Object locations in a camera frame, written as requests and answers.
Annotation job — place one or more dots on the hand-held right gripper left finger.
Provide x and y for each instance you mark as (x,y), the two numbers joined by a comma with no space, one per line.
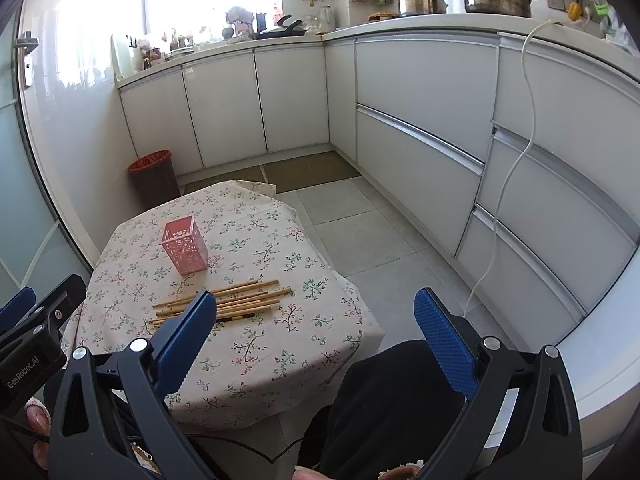
(190,340)

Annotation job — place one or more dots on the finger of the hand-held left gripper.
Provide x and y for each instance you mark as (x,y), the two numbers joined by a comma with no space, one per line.
(15,305)
(55,305)

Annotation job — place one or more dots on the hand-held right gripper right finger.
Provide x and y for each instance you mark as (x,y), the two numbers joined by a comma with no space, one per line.
(445,345)

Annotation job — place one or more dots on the black-tipped painted chopstick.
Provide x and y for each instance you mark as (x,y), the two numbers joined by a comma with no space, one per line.
(235,316)

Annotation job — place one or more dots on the pile of wooden chopsticks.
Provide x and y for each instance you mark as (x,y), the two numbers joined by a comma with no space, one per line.
(240,292)

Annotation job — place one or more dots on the pink perforated utensil holder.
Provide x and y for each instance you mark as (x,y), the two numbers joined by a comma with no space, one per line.
(184,247)

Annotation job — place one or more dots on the person's left hand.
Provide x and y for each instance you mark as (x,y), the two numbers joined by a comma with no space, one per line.
(39,417)

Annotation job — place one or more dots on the floral tablecloth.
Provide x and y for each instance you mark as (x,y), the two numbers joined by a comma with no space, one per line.
(260,350)

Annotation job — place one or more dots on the person's black trousers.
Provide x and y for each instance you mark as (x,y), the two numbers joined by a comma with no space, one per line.
(390,400)

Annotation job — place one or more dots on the frosted glass sliding door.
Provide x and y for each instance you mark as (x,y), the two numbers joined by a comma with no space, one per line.
(30,170)

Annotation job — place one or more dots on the brown trash bin red bag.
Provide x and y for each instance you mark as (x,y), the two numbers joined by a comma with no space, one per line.
(152,180)

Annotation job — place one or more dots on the olive floor mat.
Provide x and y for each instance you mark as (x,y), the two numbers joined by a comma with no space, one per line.
(220,177)
(310,170)

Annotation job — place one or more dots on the white cabinet with doors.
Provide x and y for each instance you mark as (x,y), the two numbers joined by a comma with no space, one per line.
(225,105)

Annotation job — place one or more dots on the white cabinet with drawers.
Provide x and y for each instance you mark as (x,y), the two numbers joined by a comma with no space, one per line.
(420,90)

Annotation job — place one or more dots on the row of windowsill ornaments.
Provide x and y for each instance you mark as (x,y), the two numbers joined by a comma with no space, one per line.
(170,45)

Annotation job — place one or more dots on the white kitchen countertop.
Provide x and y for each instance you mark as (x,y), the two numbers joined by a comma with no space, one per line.
(450,22)

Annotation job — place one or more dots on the grey crumpled bag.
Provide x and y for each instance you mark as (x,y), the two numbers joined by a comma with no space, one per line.
(239,21)

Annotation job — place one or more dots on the black frying pan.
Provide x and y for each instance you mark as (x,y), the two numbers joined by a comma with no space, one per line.
(280,30)

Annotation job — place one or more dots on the woven round tray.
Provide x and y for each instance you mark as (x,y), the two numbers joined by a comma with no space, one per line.
(382,15)

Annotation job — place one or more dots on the red bottle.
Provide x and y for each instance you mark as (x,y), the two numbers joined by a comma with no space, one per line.
(276,16)

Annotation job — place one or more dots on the steel kettle pot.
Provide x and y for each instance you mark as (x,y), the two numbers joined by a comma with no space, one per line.
(420,2)

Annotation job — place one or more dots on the white electric kettle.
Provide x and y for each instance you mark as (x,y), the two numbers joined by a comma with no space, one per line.
(325,19)

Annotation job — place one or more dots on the yellow hanging item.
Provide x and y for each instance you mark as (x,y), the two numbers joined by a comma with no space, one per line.
(575,11)

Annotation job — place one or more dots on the green hanging item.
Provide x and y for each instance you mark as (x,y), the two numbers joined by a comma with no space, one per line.
(604,10)

